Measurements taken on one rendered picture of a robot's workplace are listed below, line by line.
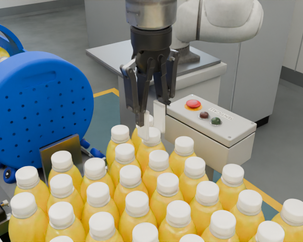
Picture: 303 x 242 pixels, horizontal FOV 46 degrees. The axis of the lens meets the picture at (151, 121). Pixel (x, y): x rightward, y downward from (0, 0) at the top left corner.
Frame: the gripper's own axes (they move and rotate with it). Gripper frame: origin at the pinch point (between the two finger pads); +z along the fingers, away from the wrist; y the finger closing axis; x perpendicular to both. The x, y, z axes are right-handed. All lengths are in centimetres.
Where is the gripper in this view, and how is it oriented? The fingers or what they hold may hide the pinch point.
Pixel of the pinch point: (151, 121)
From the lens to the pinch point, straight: 73.7
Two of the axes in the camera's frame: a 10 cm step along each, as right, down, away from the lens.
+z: 0.0, 8.5, 5.2
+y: -7.5, 3.4, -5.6
